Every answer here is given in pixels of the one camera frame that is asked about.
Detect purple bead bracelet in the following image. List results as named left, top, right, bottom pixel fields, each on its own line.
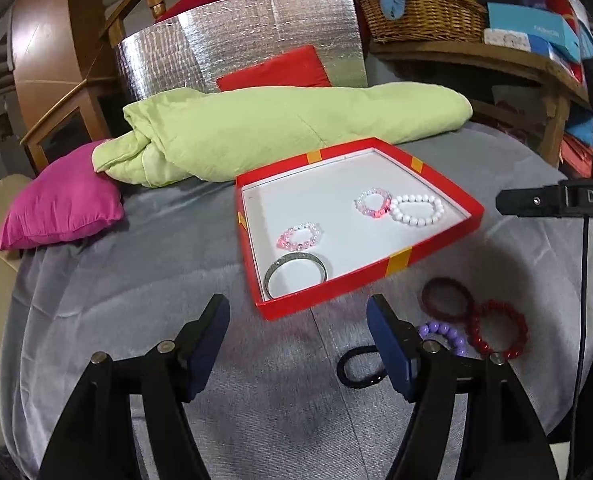
left=418, top=322, right=468, bottom=359

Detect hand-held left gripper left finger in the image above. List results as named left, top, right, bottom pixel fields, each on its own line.
left=36, top=294, right=231, bottom=480

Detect pink bead bracelet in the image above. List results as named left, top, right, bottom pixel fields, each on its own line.
left=354, top=187, right=393, bottom=220
left=278, top=222, right=323, bottom=254

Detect light green quilt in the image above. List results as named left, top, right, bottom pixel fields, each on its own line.
left=91, top=81, right=473, bottom=189

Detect magenta pillow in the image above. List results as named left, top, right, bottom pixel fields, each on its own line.
left=0, top=141, right=126, bottom=252

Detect dark red bangle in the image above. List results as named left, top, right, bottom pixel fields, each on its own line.
left=421, top=277, right=476, bottom=319

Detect red cushion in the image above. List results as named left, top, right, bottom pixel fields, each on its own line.
left=216, top=45, right=332, bottom=93

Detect red bead bracelet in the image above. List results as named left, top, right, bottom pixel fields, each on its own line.
left=465, top=300, right=530, bottom=360

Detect silver foil mat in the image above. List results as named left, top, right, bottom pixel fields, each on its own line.
left=115, top=0, right=368, bottom=107

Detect blue cardboard box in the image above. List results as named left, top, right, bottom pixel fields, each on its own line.
left=484, top=2, right=583, bottom=63

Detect red cardboard box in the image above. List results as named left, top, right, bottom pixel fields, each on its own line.
left=235, top=137, right=486, bottom=322

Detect silver bangle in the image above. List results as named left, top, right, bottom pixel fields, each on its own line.
left=265, top=253, right=327, bottom=302

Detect black hair tie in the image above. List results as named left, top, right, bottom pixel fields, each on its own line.
left=337, top=345, right=389, bottom=390

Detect black cable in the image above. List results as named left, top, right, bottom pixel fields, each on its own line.
left=569, top=214, right=591, bottom=480

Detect wicker basket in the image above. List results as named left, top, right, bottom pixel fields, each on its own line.
left=357, top=0, right=488, bottom=44

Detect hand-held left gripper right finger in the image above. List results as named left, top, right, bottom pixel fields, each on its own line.
left=367, top=294, right=560, bottom=480

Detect white bead bracelet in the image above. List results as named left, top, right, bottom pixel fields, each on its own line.
left=389, top=194, right=446, bottom=228

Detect wooden cabinet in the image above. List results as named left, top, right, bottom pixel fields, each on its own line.
left=10, top=0, right=127, bottom=176

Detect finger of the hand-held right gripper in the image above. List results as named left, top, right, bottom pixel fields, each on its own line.
left=495, top=184, right=568, bottom=218

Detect wooden shelf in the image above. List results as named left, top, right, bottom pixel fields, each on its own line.
left=369, top=40, right=593, bottom=168

